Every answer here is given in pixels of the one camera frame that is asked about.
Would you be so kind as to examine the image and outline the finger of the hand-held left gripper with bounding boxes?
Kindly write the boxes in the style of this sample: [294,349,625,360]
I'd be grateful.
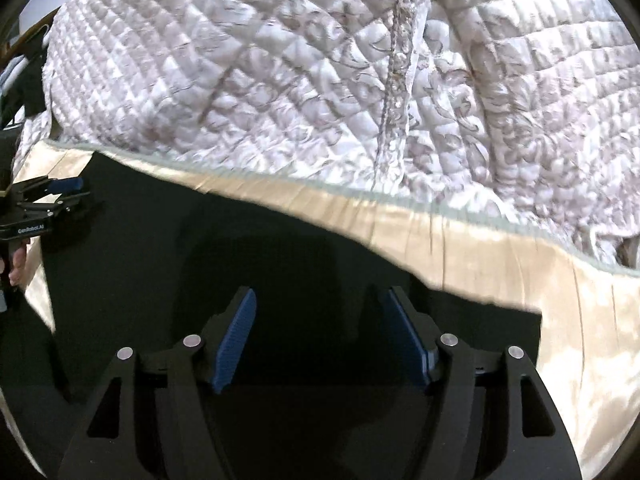
[14,176,86,197]
[22,194,92,217]

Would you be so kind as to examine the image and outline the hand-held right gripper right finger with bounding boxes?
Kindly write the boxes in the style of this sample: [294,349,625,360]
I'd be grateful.
[367,285,583,480]

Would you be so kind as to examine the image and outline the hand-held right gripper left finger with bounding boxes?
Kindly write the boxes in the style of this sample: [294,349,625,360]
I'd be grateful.
[59,286,258,480]

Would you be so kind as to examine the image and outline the black pants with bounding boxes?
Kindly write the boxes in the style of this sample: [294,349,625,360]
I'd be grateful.
[40,152,543,480]

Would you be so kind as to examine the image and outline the person's left hand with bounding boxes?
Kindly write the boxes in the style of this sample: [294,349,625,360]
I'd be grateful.
[8,246,30,287]

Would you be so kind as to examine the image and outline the black garment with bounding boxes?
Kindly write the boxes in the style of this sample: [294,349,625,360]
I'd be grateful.
[0,55,52,128]

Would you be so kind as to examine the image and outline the beige plush blanket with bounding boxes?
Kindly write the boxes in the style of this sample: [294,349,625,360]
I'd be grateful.
[0,140,640,480]

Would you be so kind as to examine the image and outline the wooden bed headboard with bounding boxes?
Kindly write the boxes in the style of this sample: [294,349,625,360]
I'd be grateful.
[4,10,57,63]

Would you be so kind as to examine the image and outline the white quilted floral blanket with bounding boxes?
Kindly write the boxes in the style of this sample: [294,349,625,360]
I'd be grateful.
[12,0,640,273]

